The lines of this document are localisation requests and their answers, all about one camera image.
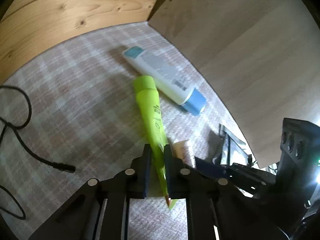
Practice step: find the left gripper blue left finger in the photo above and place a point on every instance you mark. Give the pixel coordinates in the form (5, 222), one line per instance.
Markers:
(145, 168)

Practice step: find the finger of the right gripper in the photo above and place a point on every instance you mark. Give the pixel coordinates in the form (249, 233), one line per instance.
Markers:
(211, 171)

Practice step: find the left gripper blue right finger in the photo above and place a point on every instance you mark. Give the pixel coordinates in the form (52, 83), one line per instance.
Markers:
(174, 178)

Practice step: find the lime green tube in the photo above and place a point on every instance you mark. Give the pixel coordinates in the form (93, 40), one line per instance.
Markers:
(147, 98)

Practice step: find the white blue cap bottle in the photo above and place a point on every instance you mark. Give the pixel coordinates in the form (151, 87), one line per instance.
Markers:
(168, 79)

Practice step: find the black snack pouch white label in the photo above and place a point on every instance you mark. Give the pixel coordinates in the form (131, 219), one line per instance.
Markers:
(231, 150)

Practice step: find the small pink tube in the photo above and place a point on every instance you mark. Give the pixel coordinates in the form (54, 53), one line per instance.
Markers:
(184, 151)

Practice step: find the light wood cabinet panel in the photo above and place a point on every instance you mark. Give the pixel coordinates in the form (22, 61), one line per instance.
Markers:
(260, 56)

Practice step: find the pine wood board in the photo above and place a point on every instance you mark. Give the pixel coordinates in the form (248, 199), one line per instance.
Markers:
(30, 27)

